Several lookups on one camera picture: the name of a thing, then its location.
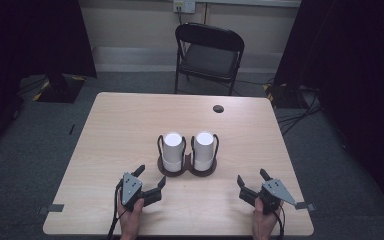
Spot dark curtain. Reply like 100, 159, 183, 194
0, 0, 98, 158
273, 0, 384, 214

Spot dark double cup holder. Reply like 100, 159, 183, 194
156, 133, 220, 178

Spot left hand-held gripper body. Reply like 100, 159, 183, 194
116, 172, 163, 212

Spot black folding chair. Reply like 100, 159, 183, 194
174, 22, 246, 97

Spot person's right hand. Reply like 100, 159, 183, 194
251, 197, 283, 240

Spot white wall socket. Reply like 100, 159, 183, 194
172, 0, 197, 15

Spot black floor cables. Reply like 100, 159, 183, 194
275, 85, 325, 137

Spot hand-held gripper cable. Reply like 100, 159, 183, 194
106, 184, 125, 240
272, 203, 286, 240

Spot black stand base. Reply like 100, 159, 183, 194
263, 82, 304, 110
32, 73, 87, 104

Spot grey tape strip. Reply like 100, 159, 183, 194
294, 201, 317, 213
36, 203, 66, 215

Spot left hand-held gripper cable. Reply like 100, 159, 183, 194
106, 184, 125, 240

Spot white cup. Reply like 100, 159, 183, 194
193, 130, 216, 172
162, 131, 185, 173

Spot person's left hand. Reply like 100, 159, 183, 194
117, 196, 146, 240

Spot right hand-held gripper cable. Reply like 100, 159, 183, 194
272, 203, 286, 240

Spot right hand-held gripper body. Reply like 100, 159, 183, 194
239, 178, 298, 215

